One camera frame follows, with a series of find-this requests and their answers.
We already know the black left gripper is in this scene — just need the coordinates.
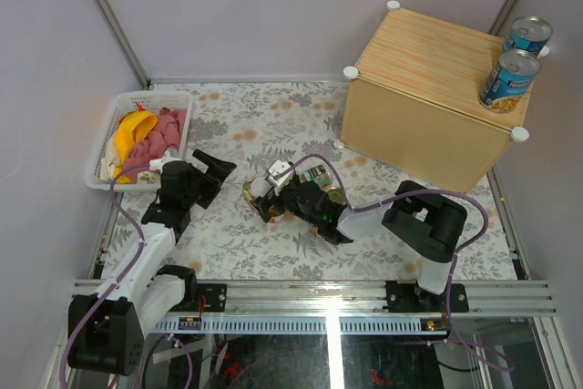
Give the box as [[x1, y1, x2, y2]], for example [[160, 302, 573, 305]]
[[185, 150, 238, 210]]

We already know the blue soup can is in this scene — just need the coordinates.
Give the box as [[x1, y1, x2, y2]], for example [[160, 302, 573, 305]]
[[478, 48, 542, 113], [502, 15, 553, 56]]

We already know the yellow jar white lid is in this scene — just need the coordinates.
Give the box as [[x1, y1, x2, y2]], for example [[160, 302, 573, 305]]
[[249, 178, 273, 200]]

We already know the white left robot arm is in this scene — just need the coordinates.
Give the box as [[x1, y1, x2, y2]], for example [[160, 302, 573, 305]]
[[60, 149, 237, 376]]

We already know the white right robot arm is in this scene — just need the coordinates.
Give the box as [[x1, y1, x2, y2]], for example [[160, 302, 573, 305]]
[[249, 178, 467, 312]]

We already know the gold oval tin under jar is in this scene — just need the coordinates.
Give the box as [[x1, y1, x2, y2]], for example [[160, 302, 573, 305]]
[[242, 179, 292, 223]]

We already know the dark green small can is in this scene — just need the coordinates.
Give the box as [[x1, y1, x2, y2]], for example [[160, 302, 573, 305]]
[[301, 165, 332, 187]]

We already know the pink cloth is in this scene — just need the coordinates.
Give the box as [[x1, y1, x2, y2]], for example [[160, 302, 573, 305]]
[[131, 107, 187, 159]]

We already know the white patterned cloth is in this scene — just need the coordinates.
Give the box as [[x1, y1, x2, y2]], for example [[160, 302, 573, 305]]
[[99, 153, 159, 184]]

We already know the gold oval fish tin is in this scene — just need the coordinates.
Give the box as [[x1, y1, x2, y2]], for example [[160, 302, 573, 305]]
[[312, 184, 346, 235]]

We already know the yellow cloth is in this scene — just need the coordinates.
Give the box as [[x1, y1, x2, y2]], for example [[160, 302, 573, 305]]
[[110, 109, 158, 164]]

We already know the white plastic laundry basket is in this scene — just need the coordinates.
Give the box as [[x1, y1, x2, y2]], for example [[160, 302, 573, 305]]
[[85, 91, 193, 191]]

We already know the wooden cube cabinet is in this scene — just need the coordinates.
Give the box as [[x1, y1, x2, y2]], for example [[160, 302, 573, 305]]
[[341, 1, 530, 192]]

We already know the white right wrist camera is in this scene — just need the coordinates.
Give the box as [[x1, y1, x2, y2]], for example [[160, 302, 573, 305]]
[[266, 159, 294, 194]]

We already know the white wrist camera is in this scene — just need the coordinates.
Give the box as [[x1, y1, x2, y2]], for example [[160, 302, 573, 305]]
[[266, 159, 294, 194], [148, 148, 181, 173]]

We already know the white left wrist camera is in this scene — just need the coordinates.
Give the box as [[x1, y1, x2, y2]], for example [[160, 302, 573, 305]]
[[148, 148, 181, 173]]

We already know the aluminium frame rail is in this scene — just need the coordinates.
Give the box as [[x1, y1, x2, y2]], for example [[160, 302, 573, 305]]
[[67, 278, 558, 335]]

